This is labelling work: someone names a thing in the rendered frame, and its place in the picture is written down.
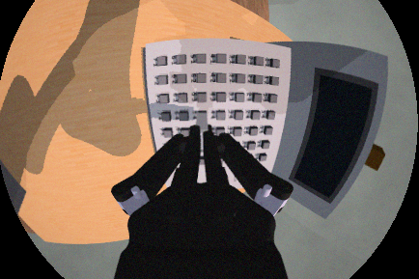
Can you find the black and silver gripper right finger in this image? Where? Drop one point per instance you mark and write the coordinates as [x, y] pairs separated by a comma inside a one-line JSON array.
[[268, 190]]

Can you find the grey control console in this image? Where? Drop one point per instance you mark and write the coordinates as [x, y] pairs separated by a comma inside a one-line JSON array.
[[335, 103]]

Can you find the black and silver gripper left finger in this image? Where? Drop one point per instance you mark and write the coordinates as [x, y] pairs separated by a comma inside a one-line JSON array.
[[138, 189]]

